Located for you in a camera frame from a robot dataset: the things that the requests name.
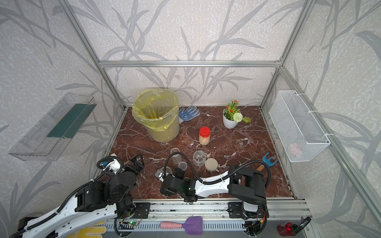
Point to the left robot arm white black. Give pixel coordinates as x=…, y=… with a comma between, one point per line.
x=105, y=197

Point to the green circuit board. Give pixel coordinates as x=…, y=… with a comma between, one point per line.
x=129, y=224

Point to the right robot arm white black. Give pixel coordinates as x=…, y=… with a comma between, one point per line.
x=247, y=182

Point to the red lid oatmeal jar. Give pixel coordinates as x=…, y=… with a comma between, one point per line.
x=204, y=135

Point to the yellow dotted work glove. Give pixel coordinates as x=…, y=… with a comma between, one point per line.
x=95, y=231

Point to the clear oatmeal jar small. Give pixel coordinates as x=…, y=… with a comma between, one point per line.
x=177, y=158

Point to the clear plastic wall shelf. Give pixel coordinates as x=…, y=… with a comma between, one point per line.
x=47, y=140

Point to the white wire wall basket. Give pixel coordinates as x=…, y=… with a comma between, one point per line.
x=300, y=133

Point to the white pot artificial flowers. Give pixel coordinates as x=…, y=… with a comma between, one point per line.
x=232, y=115

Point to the mesh trash bin yellow bag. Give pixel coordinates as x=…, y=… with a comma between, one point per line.
x=158, y=111

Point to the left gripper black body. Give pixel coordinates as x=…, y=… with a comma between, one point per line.
x=117, y=199

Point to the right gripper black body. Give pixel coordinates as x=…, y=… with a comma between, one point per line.
x=177, y=176

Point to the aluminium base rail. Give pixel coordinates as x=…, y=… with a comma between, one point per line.
x=216, y=209

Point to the purple scoop pink handle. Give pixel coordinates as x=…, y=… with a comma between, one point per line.
x=192, y=226

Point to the blue dotted work glove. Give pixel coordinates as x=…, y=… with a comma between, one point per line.
x=188, y=114

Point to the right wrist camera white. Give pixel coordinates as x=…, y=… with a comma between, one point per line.
x=159, y=173

